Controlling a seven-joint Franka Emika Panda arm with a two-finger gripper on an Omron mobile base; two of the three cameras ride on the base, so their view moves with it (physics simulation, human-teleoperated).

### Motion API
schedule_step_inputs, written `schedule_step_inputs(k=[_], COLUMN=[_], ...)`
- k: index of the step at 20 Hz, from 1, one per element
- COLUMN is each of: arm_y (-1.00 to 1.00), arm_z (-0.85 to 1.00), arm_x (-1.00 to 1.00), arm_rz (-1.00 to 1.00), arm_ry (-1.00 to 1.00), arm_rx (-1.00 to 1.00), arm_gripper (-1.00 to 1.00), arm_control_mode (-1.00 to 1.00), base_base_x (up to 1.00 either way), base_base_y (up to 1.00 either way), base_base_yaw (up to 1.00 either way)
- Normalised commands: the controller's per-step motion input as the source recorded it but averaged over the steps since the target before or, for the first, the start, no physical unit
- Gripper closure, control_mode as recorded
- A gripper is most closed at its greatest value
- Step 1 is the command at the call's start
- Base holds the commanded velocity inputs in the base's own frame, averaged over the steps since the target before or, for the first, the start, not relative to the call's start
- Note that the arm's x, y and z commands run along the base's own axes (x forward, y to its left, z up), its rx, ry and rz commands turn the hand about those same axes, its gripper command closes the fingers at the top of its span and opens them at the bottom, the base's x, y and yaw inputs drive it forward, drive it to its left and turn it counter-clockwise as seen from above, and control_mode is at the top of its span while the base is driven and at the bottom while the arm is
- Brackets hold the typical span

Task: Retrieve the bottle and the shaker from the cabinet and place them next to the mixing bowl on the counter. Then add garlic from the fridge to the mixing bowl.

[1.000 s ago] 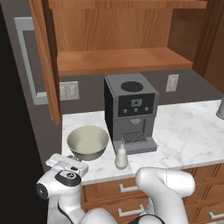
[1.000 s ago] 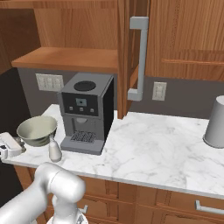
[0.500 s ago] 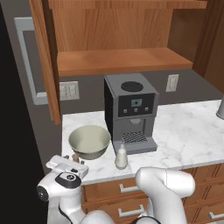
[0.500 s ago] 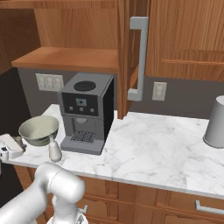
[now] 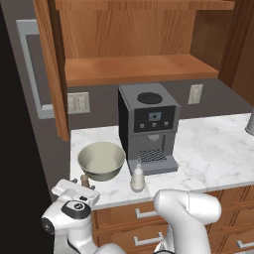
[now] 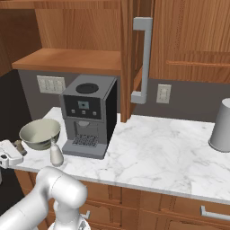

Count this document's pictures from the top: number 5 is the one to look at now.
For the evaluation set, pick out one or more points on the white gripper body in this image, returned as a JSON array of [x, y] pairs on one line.
[[74, 192]]

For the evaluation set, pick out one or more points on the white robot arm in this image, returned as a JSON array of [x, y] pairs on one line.
[[188, 211]]

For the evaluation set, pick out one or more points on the brown shaker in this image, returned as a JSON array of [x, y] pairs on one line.
[[85, 180]]

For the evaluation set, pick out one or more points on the pale green mixing bowl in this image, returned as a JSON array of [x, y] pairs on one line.
[[101, 162]]

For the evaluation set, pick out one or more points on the white bottle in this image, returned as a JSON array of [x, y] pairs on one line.
[[137, 180]]

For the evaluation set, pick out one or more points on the wooden cabinet door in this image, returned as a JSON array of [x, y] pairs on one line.
[[239, 49], [53, 72]]

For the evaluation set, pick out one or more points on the wooden cabinet with shelf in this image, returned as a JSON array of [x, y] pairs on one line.
[[132, 66]]

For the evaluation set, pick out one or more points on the wooden drawer front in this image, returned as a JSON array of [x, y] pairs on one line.
[[122, 239], [115, 216], [236, 205], [228, 243]]

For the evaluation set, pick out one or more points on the grey coffee machine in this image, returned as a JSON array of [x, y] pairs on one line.
[[149, 129]]

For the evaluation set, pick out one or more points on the grey metal vessel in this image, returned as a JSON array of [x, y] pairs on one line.
[[250, 125]]

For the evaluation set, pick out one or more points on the wide white wall outlet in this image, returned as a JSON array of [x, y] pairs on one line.
[[78, 103]]

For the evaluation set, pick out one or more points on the narrow white wall outlet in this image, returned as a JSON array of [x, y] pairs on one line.
[[195, 94]]

